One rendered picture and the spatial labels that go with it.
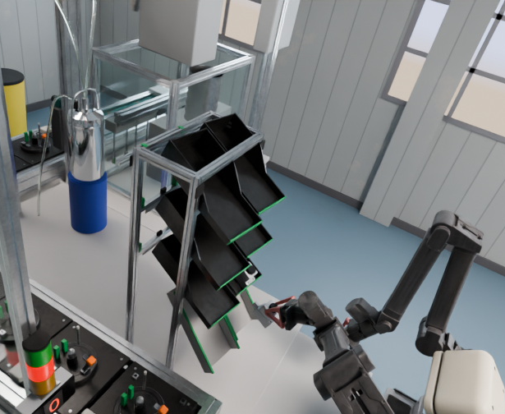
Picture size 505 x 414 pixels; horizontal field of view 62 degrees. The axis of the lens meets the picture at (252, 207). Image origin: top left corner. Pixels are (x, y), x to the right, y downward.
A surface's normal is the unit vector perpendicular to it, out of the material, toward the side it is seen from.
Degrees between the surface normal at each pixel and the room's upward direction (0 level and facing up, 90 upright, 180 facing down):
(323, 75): 90
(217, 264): 25
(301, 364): 0
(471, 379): 42
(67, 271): 0
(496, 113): 90
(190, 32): 90
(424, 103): 90
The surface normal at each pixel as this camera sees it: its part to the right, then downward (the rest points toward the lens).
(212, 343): 0.69, -0.22
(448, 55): -0.48, 0.43
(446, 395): -0.43, -0.88
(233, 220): 0.50, -0.52
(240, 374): 0.20, -0.80
